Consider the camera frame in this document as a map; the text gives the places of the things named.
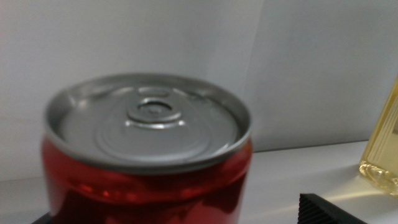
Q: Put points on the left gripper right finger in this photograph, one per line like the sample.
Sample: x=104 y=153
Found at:
x=320 y=213

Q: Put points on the red soda can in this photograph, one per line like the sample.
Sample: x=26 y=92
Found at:
x=146 y=186

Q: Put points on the white backdrop curtain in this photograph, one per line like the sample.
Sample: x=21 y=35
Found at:
x=93 y=37

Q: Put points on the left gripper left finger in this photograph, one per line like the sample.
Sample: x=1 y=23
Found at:
x=43 y=220

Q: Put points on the yellow tea bottle white cap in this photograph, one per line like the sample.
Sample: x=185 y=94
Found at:
x=384 y=155

